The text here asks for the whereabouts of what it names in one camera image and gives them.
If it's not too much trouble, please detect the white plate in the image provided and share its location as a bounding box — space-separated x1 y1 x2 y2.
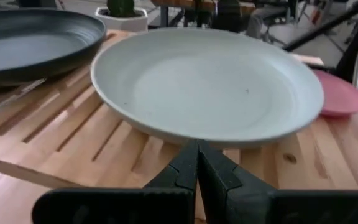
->
90 27 325 149

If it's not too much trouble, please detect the white plant pot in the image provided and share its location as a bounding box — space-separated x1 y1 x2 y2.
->
94 6 149 33

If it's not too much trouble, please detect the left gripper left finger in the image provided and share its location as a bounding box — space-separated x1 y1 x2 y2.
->
32 139 200 224

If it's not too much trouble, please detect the black plate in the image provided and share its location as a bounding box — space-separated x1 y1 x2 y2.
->
0 8 107 88

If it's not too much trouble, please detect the green cactus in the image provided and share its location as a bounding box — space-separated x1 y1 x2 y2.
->
106 0 135 18

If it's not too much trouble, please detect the grey office chair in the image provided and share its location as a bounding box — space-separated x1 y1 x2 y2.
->
246 5 291 47

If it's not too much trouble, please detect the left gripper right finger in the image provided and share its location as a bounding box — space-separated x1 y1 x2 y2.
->
197 139 358 224

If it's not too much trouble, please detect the pink plate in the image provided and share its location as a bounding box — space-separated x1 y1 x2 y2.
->
313 69 358 118

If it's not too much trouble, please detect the wooden slatted shelf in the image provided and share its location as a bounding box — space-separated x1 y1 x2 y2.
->
0 29 358 191

